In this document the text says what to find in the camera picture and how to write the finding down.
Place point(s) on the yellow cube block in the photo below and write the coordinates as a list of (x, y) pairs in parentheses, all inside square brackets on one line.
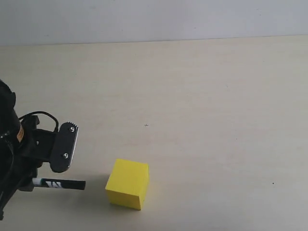
[(127, 184)]

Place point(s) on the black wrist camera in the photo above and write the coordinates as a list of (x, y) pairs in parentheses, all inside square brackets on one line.
[(63, 148)]

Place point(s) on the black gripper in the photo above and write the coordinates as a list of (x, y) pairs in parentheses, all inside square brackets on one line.
[(23, 149)]

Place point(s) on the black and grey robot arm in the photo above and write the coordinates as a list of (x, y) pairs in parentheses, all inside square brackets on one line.
[(7, 104)]

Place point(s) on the black and white marker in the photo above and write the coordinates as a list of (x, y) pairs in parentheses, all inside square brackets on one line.
[(59, 183)]

